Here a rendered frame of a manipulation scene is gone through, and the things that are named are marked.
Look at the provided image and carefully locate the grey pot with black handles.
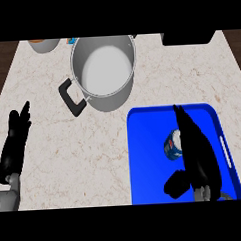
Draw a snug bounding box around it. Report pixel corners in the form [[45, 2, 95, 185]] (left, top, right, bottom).
[[55, 34, 142, 119]]

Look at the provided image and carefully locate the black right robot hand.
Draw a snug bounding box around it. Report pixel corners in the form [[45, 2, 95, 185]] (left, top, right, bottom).
[[159, 101, 224, 203]]

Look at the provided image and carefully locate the grey bowl with orange contents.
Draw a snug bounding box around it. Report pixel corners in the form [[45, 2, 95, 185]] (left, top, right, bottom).
[[27, 39, 62, 55]]

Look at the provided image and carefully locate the blue tray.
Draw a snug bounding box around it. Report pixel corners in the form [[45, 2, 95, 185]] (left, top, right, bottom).
[[126, 100, 241, 206]]

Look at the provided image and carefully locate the black appliance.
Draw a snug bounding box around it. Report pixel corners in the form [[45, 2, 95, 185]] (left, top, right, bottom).
[[161, 30, 217, 47]]

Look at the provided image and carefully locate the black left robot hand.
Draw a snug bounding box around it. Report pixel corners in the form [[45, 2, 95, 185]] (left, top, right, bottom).
[[0, 100, 36, 186]]

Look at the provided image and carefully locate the blue and white can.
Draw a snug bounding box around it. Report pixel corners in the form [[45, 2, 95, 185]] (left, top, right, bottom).
[[162, 128, 185, 162]]

